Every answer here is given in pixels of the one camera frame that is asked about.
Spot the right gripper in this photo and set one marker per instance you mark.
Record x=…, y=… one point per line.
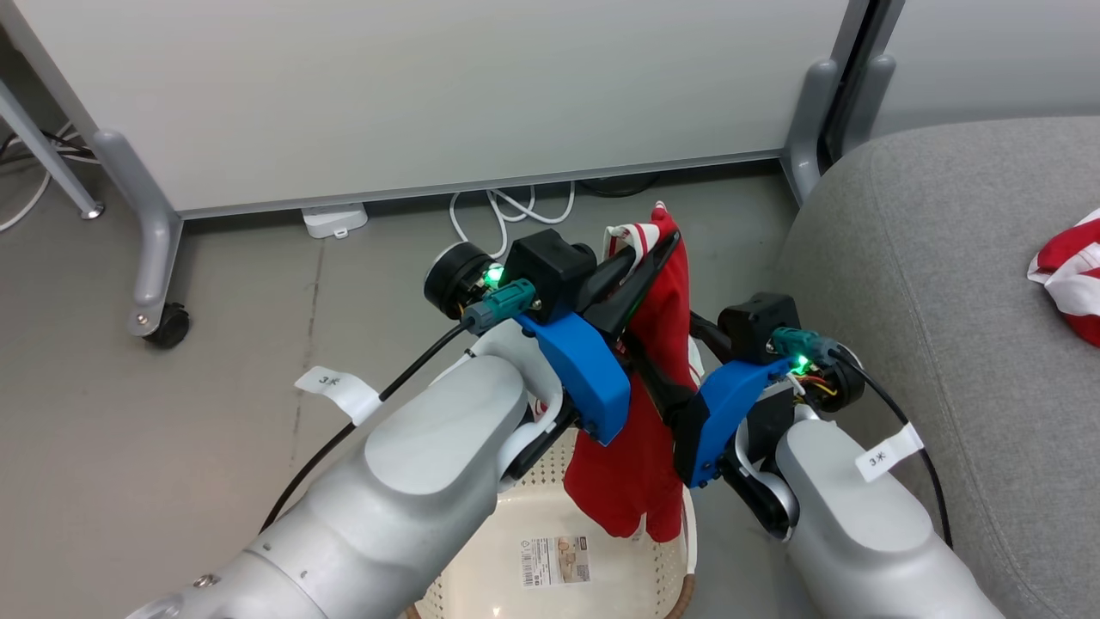
x=773, y=417

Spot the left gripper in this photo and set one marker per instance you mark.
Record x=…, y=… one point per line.
x=451, y=279

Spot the red garment with white trim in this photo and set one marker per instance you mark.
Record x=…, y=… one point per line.
x=636, y=464

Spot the red and white striped garment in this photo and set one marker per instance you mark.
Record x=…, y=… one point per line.
x=1074, y=275

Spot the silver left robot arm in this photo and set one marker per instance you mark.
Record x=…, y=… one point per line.
x=404, y=481

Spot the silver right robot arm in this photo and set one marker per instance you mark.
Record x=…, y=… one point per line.
x=851, y=533

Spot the grey fabric sofa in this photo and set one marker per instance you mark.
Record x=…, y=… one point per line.
x=945, y=301

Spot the short grey partition foot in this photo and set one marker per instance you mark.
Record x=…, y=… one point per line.
x=872, y=94
x=809, y=129

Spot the basket barcode sticker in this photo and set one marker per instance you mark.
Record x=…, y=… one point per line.
x=555, y=560

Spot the large white partition panel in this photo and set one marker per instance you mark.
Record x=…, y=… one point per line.
x=430, y=86

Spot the cream plastic laundry basket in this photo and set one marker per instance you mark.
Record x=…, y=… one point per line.
x=516, y=585

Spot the white power adapter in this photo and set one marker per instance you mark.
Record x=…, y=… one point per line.
x=335, y=220

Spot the narrow white partition panel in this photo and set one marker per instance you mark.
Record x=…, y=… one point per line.
x=988, y=60

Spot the black caster wheel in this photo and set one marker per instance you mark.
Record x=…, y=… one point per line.
x=170, y=327

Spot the grey metal table leg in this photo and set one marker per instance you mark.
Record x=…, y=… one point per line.
x=47, y=155

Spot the blue right camera mount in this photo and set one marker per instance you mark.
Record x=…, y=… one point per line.
x=722, y=413

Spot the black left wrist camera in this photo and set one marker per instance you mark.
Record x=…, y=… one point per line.
x=550, y=271

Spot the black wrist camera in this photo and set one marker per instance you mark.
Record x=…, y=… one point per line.
x=756, y=322
x=550, y=271

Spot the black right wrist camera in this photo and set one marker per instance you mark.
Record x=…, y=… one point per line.
x=756, y=322

